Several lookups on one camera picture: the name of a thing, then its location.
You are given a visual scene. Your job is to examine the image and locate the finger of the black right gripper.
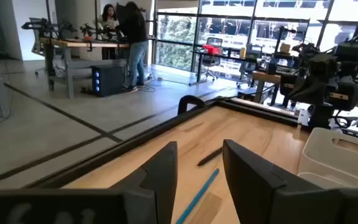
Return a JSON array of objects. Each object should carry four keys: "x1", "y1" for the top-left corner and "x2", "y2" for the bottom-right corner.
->
[
  {"x1": 287, "y1": 76, "x2": 309, "y2": 102},
  {"x1": 306, "y1": 76, "x2": 328, "y2": 106}
]

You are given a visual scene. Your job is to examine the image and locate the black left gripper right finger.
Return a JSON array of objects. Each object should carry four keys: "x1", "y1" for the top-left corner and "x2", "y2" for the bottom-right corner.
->
[{"x1": 222, "y1": 139, "x2": 338, "y2": 224}]

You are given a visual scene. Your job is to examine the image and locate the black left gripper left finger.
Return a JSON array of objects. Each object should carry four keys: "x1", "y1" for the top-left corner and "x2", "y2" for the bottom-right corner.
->
[{"x1": 109, "y1": 141, "x2": 178, "y2": 224}]

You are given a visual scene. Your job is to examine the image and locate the blue pencil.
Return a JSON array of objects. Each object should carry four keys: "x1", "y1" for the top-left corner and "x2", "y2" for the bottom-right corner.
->
[{"x1": 175, "y1": 168, "x2": 221, "y2": 224}]

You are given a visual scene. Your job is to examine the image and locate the black pen white print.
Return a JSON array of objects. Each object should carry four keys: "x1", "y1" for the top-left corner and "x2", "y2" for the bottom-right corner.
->
[{"x1": 196, "y1": 146, "x2": 224, "y2": 167}]

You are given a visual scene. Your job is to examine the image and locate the small wooden table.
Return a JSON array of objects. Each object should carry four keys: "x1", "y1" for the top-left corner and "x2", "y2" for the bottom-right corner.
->
[{"x1": 252, "y1": 70, "x2": 282, "y2": 106}]

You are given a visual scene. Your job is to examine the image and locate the white plastic pen bin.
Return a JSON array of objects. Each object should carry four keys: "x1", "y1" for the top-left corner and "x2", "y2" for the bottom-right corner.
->
[{"x1": 296, "y1": 127, "x2": 358, "y2": 180}]

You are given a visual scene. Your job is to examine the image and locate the red item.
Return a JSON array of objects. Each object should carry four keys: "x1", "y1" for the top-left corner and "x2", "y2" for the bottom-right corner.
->
[{"x1": 201, "y1": 44, "x2": 222, "y2": 56}]

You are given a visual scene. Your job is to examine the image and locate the black mesh office chair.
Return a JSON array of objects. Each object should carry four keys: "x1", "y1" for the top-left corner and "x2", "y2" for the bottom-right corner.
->
[{"x1": 201, "y1": 37, "x2": 226, "y2": 82}]

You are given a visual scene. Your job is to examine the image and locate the black desk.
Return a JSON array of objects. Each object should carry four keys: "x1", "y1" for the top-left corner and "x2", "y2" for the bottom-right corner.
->
[{"x1": 188, "y1": 49, "x2": 262, "y2": 87}]

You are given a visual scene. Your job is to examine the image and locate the black computer tower blue lights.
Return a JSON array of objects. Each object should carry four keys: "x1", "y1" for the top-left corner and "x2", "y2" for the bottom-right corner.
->
[{"x1": 91, "y1": 64, "x2": 126, "y2": 98}]

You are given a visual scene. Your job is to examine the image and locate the person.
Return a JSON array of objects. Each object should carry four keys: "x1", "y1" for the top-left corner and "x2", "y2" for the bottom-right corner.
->
[
  {"x1": 97, "y1": 3, "x2": 121, "y2": 31},
  {"x1": 116, "y1": 1, "x2": 151, "y2": 93}
]

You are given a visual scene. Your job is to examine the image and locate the wooden workbench grey legs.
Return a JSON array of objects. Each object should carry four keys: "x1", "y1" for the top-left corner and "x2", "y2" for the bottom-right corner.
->
[{"x1": 40, "y1": 37, "x2": 131, "y2": 100}]

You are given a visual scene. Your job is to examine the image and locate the black aluminium frame rail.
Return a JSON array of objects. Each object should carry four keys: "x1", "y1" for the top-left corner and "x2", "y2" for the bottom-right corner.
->
[
  {"x1": 216, "y1": 100, "x2": 300, "y2": 127},
  {"x1": 23, "y1": 98, "x2": 220, "y2": 190}
]

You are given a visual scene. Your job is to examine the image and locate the black cable loop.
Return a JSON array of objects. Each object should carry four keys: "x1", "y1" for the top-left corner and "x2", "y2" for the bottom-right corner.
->
[{"x1": 177, "y1": 95, "x2": 208, "y2": 116}]

